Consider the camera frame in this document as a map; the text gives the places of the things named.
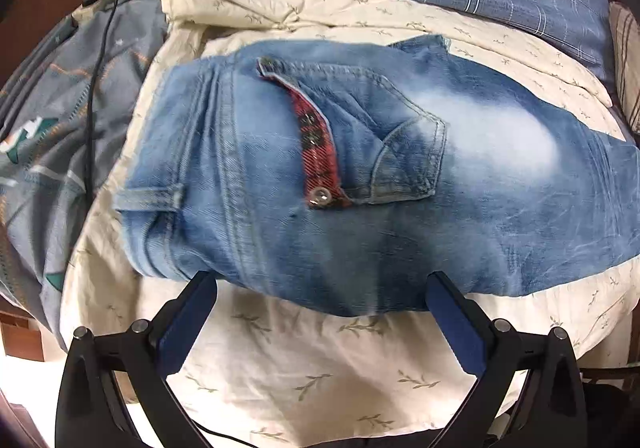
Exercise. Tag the light blue denim pants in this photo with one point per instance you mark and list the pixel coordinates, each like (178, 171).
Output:
(350, 238)

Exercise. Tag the brown wooden headboard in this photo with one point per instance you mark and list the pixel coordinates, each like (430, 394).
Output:
(45, 2)

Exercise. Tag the beige brown striped pillow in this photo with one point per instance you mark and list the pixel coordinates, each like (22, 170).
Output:
(627, 57)

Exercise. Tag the grey-blue printed bedsheet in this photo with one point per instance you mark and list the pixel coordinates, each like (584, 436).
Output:
(45, 137)

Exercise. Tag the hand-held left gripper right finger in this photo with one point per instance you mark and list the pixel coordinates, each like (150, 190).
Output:
(452, 323)

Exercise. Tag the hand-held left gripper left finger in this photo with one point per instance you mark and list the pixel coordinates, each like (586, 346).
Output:
(187, 323)

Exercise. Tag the cream leaf-print blanket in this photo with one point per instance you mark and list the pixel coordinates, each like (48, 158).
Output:
(280, 368)

